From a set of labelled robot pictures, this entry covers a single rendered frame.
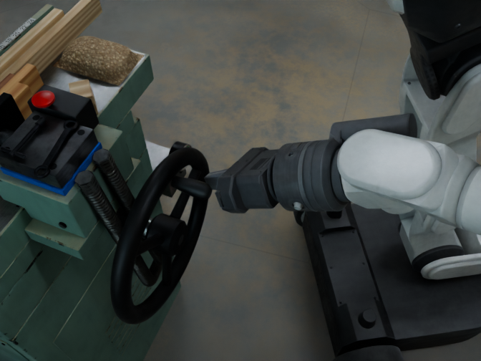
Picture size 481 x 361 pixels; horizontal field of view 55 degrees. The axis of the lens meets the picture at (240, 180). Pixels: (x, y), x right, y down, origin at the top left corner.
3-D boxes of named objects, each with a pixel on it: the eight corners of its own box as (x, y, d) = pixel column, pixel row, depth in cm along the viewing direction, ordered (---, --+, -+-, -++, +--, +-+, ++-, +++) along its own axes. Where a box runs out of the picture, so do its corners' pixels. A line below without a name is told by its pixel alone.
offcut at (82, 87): (79, 119, 76) (71, 100, 73) (75, 101, 79) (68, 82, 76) (98, 114, 77) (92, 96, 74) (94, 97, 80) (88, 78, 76)
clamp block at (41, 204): (84, 242, 66) (65, 207, 59) (8, 212, 69) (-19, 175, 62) (136, 167, 74) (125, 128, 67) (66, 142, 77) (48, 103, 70)
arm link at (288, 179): (230, 235, 62) (309, 238, 55) (205, 172, 58) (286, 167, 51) (273, 188, 71) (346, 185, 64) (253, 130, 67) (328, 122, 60)
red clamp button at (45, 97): (46, 112, 61) (44, 106, 61) (28, 106, 62) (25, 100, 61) (60, 97, 63) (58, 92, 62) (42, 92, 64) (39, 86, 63)
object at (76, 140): (65, 196, 60) (51, 170, 55) (-4, 171, 62) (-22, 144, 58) (118, 127, 67) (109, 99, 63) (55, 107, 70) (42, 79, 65)
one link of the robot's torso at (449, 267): (457, 218, 145) (474, 195, 135) (485, 277, 134) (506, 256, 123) (394, 226, 144) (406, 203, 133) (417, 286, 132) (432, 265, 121)
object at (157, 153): (172, 198, 111) (169, 177, 104) (128, 183, 113) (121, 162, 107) (188, 172, 115) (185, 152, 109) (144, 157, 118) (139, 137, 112)
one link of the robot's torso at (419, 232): (439, 218, 144) (459, 117, 106) (467, 278, 132) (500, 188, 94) (389, 230, 146) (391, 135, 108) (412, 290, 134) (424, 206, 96)
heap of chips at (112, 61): (119, 86, 81) (114, 69, 78) (52, 66, 84) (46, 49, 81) (144, 55, 86) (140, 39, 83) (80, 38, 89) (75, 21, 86)
